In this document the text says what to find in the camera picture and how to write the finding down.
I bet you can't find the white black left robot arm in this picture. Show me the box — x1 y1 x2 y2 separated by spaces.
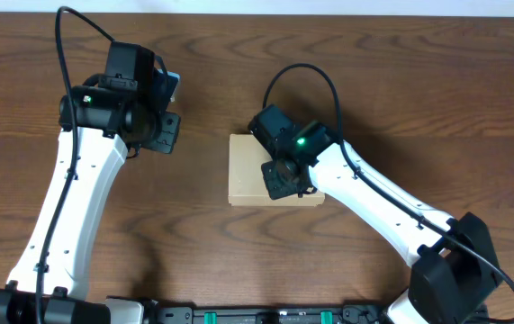
0 85 180 323

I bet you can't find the black aluminium mounting rail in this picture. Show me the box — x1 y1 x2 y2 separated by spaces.
142 305 392 324

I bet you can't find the cardboard box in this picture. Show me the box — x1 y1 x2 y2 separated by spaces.
228 134 325 207

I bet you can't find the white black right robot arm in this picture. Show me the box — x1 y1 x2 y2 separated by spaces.
248 121 504 323

